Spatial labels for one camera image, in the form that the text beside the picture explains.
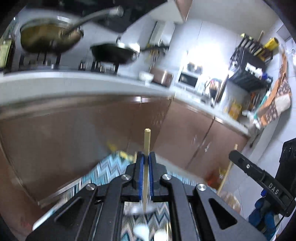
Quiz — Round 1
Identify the brown kitchen cabinet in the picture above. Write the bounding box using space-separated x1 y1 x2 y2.
0 94 249 209

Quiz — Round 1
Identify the white bowl on counter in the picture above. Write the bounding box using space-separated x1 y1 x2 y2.
138 71 154 83

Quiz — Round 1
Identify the zigzag woven placemat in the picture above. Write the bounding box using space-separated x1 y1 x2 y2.
38 150 204 241

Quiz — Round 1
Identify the white kitchen countertop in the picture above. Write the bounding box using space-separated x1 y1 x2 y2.
1 71 251 137

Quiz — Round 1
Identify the gas stove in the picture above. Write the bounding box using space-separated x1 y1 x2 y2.
2 52 119 75

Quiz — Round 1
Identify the black dish rack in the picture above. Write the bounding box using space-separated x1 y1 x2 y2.
228 33 273 93

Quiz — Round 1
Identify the black wok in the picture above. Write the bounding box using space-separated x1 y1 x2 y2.
90 43 170 65

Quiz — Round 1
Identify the brown pot on counter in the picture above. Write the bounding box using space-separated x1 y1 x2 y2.
150 67 174 88

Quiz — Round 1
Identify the white microwave oven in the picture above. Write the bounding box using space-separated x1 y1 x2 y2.
175 69 201 92

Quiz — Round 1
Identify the steel frying pan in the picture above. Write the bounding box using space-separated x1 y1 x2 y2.
20 6 124 54

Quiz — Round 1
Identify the patterned orange cloth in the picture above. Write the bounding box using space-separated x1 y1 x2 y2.
255 53 292 130

